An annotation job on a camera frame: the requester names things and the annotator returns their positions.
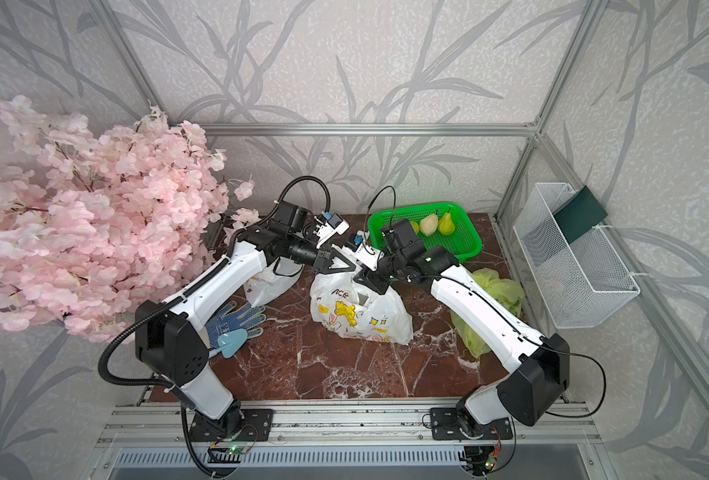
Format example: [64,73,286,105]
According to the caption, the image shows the white cartoon plastic bag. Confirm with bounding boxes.
[310,273,414,345]

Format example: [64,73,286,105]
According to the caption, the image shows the light green plastic bag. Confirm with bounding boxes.
[451,268,526,359]

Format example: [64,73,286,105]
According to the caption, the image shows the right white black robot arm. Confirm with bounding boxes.
[346,219,577,438]

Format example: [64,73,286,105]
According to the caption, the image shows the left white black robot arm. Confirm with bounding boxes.
[98,201,348,437]

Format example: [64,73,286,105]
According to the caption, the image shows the cream pear top centre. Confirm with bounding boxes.
[420,213,440,237]

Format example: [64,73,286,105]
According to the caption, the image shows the green pear top right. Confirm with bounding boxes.
[438,212,457,236]

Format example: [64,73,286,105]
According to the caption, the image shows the white printed plastic bag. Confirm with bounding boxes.
[244,258,304,307]

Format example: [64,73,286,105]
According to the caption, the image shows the green plastic basket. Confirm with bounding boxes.
[394,202,483,263]

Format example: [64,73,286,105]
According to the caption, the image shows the light blue spatula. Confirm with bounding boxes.
[210,329,248,359]

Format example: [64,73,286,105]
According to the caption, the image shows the dark green card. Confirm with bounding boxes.
[554,186,608,244]

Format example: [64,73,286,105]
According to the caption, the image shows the pink artificial blossom tree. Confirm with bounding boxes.
[0,96,258,343]

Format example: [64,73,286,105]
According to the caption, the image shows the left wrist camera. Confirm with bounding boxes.
[314,211,350,249]

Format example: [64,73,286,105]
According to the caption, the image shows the white wire mesh basket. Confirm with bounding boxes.
[514,182,641,329]

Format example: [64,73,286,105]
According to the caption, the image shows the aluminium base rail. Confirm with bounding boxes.
[82,398,613,479]

